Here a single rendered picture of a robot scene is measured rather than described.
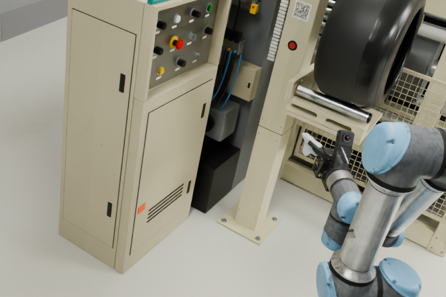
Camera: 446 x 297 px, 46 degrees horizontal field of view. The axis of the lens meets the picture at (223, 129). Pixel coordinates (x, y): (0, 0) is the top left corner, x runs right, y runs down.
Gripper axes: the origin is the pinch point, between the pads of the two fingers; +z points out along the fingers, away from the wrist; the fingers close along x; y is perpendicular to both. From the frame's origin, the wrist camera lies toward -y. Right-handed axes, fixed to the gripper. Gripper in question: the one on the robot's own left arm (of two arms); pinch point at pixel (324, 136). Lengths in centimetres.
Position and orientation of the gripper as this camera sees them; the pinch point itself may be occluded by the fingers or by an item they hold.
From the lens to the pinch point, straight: 169.9
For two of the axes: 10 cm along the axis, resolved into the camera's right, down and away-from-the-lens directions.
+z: -0.8, -5.1, 8.5
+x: 9.5, 2.3, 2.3
